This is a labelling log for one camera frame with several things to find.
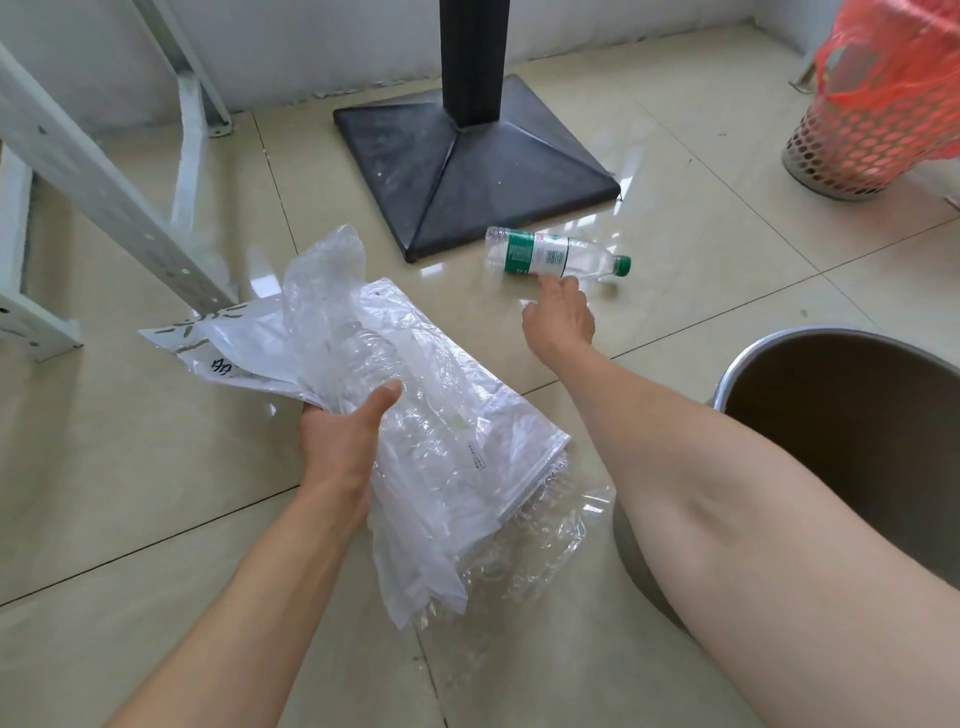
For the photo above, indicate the person's left hand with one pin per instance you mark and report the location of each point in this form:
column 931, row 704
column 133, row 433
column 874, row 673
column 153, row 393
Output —
column 337, row 450

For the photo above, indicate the person's right hand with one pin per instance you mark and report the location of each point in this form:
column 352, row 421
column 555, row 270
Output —
column 559, row 322

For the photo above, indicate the green label plastic bottle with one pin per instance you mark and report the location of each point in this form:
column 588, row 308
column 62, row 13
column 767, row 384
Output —
column 525, row 251

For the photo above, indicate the clear ribbed plastic bottle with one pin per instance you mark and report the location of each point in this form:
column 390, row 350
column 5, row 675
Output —
column 360, row 352

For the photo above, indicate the steel waste bin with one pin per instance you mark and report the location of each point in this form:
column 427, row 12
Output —
column 825, row 390

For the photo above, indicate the person's left forearm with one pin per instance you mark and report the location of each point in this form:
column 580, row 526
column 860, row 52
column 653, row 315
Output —
column 247, row 615

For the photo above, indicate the person's right forearm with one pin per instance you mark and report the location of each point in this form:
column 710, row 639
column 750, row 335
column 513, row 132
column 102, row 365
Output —
column 750, row 525

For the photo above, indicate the white perforated shelf upright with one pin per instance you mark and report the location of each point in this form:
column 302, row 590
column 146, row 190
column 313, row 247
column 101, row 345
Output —
column 37, row 326
column 90, row 172

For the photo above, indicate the slim white shelf upright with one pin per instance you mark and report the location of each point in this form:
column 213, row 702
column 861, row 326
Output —
column 187, row 60

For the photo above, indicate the red plastic liner bag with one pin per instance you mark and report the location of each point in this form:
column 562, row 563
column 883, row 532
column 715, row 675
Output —
column 900, row 45

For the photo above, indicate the black square table pedestal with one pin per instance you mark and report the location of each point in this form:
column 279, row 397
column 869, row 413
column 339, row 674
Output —
column 450, row 180

